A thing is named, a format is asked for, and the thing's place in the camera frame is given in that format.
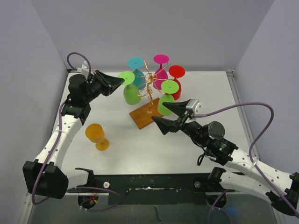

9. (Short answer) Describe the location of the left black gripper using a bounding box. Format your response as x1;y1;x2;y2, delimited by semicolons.
83;70;124;103

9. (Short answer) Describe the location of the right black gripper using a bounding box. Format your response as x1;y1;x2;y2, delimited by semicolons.
152;99;209;147

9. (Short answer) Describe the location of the green wine glass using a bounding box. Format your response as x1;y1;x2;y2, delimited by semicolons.
157;79;180;117
118;71;141;105

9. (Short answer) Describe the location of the blue wine glass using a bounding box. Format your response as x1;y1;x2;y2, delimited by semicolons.
127;56;146;90

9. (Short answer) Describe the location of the magenta wine glass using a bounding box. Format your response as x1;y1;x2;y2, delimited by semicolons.
153;54;169;81

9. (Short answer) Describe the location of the red wine glass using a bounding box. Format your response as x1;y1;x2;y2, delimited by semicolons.
169;65;185;100

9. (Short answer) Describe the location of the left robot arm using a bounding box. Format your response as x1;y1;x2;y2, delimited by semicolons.
22;70;125;204

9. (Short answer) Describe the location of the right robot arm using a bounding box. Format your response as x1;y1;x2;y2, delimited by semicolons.
152;99;299;217

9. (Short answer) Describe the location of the wooden rack base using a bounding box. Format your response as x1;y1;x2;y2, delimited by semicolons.
129;98;162;129

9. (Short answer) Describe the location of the orange wine glass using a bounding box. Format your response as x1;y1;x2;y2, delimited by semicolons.
85;123;109;151

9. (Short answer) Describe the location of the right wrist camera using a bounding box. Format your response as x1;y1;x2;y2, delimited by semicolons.
185;99;203;118

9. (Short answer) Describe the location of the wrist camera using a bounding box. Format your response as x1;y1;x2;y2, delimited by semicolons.
185;99;203;118
77;60;91;78

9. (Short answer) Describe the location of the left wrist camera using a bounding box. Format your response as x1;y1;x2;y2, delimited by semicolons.
77;60;91;78

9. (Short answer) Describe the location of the gold wire glass rack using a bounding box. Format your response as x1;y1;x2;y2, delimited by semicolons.
137;60;169;106

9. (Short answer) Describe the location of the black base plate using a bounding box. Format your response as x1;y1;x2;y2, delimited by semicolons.
78;173;223;205

